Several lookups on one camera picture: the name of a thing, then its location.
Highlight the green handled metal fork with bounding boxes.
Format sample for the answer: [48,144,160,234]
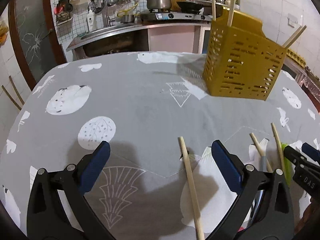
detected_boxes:
[284,157,292,186]

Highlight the grey metal spoon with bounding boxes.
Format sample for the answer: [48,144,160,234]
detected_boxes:
[249,156,267,223]

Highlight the kitchen counter cabinets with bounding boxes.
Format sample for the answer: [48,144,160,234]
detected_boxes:
[66,22,210,60]

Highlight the steel kitchen sink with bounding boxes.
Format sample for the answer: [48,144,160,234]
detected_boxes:
[80,23,141,41]

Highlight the right human hand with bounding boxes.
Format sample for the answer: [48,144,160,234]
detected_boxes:
[295,198,319,234]

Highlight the yellow egg tray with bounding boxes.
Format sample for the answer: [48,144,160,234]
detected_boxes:
[286,49,306,68]

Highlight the yellow plastic utensil holder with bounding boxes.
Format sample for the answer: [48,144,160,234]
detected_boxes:
[202,9,286,100]

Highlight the grey polar bear tablecloth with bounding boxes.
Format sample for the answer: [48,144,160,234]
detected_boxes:
[1,52,319,239]

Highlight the steel gas stove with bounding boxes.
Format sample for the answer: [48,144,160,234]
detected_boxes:
[140,12,212,22]

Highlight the black wok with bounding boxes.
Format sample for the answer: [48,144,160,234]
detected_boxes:
[177,1,203,14]

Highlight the white soap bottle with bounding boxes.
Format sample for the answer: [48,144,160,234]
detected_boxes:
[87,9,97,32]

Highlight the dark wooden door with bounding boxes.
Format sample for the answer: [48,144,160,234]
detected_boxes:
[8,0,66,89]

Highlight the steel cooking pot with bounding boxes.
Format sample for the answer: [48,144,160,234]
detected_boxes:
[145,0,172,12]

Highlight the white wall socket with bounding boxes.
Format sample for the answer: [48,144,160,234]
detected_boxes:
[287,14,299,28]

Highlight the orange bag on wall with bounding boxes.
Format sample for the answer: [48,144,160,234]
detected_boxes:
[0,18,9,46]

